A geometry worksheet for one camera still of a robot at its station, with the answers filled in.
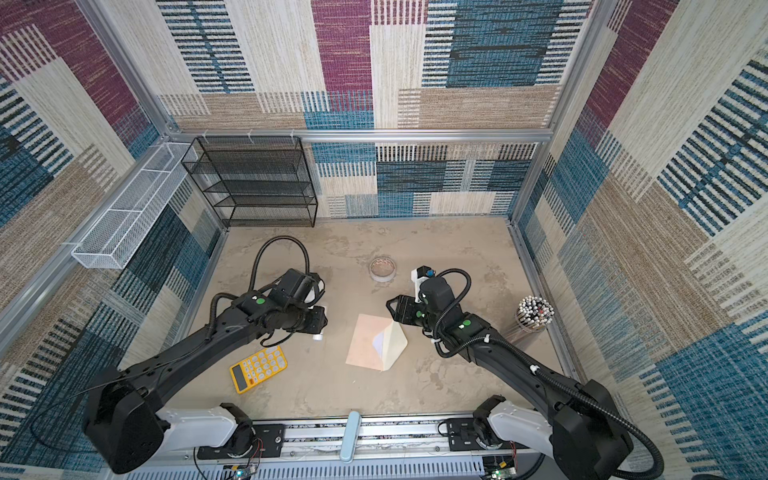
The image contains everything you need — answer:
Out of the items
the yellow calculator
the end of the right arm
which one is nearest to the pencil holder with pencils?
the end of the right arm

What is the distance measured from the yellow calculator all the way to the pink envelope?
7.5 inches

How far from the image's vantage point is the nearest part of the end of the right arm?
27.9 inches

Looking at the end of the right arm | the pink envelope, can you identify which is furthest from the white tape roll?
the end of the right arm

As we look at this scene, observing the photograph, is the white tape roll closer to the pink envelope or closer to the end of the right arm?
the pink envelope

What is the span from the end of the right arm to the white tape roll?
0.95 ft

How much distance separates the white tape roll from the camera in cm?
104

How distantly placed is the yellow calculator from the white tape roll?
1.24 feet

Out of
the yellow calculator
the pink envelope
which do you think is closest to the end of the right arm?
the pink envelope

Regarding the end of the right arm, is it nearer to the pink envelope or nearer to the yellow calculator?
the pink envelope

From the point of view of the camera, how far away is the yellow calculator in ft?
2.72

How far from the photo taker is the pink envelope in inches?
34.2

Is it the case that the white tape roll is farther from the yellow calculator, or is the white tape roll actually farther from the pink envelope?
the yellow calculator

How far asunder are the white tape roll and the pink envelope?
14 centimetres

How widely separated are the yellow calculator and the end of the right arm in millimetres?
378
